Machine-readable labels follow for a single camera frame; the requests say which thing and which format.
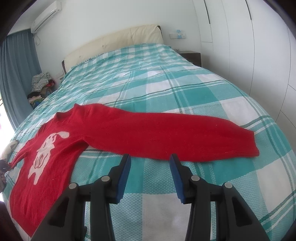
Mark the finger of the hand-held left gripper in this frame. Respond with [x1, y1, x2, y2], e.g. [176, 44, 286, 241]
[0, 159, 11, 172]

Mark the dark wooden nightstand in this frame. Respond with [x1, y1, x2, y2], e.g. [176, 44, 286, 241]
[178, 50, 201, 67]

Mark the cream padded headboard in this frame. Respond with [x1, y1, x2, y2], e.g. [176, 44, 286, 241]
[62, 24, 164, 75]

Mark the cream patterned cloth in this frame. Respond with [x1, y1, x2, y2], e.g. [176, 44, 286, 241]
[0, 139, 19, 163]

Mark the teal plaid bed blanket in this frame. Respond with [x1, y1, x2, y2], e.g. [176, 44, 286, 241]
[0, 43, 296, 241]

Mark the white wall switch panel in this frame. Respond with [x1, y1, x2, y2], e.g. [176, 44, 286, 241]
[169, 30, 187, 39]

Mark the pile of mixed clothes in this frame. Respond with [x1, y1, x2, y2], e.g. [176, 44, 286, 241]
[27, 72, 57, 108]

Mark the white wardrobe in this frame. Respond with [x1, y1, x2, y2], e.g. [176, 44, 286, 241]
[192, 0, 296, 130]

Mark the white air conditioner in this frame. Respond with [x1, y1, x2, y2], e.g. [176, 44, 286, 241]
[31, 0, 63, 33]

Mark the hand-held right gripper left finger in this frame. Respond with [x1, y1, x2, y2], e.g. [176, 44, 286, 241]
[30, 153, 132, 241]

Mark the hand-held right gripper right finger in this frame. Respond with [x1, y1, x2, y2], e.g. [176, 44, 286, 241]
[169, 153, 271, 241]

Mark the blue-grey curtain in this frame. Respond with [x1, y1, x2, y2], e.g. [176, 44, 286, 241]
[0, 31, 42, 130]

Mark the red knit sweater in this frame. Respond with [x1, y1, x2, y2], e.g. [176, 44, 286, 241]
[8, 103, 260, 237]

